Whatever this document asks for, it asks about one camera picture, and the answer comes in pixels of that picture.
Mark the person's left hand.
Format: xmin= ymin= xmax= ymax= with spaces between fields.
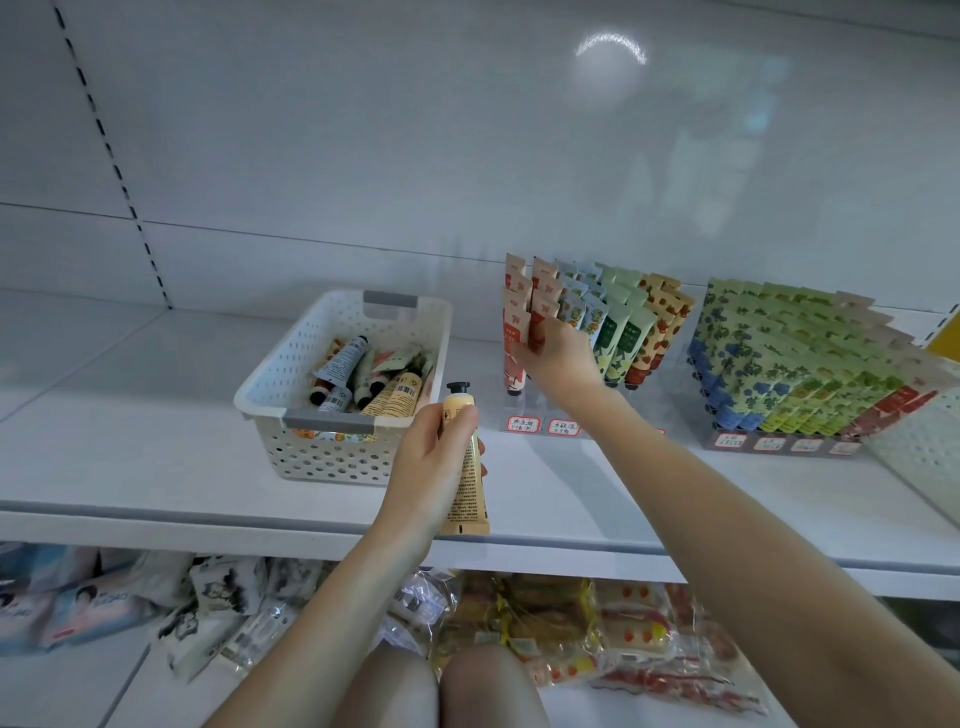
xmin=375 ymin=397 xmax=489 ymax=545

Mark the person's right hand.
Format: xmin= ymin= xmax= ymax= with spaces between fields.
xmin=517 ymin=312 xmax=609 ymax=410

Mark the yellow brown hand cream tube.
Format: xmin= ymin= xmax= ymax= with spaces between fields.
xmin=439 ymin=381 xmax=492 ymax=539

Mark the white perforated plastic basket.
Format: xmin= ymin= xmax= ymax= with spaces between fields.
xmin=877 ymin=382 xmax=960 ymax=530
xmin=234 ymin=289 xmax=453 ymax=488

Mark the pile of pale hand cream tubes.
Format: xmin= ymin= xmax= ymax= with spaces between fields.
xmin=307 ymin=333 xmax=437 ymax=422

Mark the row of hand cream tubes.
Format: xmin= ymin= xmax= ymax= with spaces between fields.
xmin=501 ymin=252 xmax=960 ymax=437

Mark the white metal shelf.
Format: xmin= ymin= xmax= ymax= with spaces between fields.
xmin=0 ymin=0 xmax=960 ymax=728

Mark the person's right forearm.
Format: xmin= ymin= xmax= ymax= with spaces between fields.
xmin=573 ymin=387 xmax=960 ymax=728

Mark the person's left forearm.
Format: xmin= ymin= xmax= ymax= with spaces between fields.
xmin=202 ymin=517 xmax=444 ymax=728

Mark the person's left leg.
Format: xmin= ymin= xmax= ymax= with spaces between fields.
xmin=333 ymin=645 xmax=441 ymax=728

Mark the person's leg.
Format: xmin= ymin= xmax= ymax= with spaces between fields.
xmin=439 ymin=645 xmax=549 ymax=728
xmin=333 ymin=645 xmax=441 ymax=728

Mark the person's right leg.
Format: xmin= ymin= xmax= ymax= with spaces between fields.
xmin=439 ymin=645 xmax=549 ymax=728

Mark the clear divider tray with labels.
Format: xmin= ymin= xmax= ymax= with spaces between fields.
xmin=505 ymin=415 xmax=864 ymax=455

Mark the pile of snack packets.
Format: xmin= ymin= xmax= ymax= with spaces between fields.
xmin=0 ymin=540 xmax=767 ymax=714

